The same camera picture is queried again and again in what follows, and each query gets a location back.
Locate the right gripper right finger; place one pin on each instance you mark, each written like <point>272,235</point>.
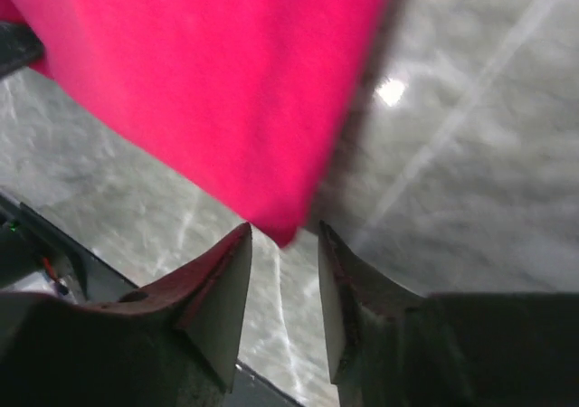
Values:
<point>387,346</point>

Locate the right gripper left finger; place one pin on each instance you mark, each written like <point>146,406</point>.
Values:
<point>173,342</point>

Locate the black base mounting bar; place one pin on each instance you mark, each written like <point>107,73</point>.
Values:
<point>36,256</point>

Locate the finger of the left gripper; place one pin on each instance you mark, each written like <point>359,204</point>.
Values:
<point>19,47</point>

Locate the magenta pink t-shirt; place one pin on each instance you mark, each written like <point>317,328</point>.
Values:
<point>245,98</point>

